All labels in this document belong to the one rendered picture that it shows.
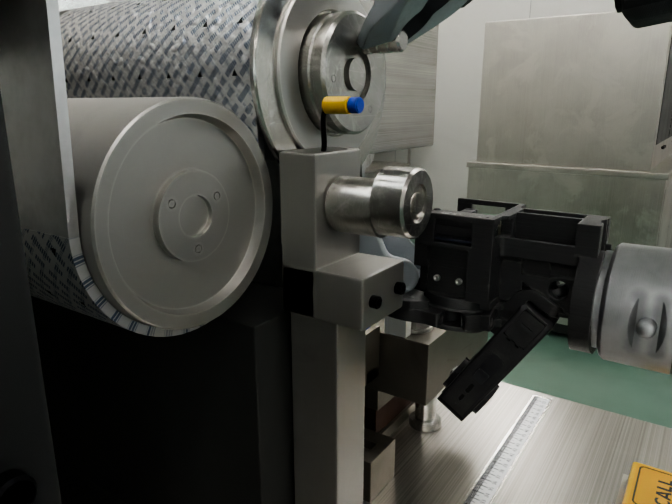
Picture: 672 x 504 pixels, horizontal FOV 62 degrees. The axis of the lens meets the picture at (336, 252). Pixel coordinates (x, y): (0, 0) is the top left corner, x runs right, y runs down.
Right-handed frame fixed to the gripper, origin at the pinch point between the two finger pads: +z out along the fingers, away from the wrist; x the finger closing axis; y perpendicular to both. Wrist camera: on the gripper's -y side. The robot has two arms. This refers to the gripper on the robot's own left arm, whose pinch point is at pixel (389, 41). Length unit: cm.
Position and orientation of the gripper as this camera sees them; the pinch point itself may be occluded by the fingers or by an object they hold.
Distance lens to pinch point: 36.9
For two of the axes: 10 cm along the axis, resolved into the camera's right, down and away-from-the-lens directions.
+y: -5.3, -8.3, 1.5
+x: -5.6, 2.1, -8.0
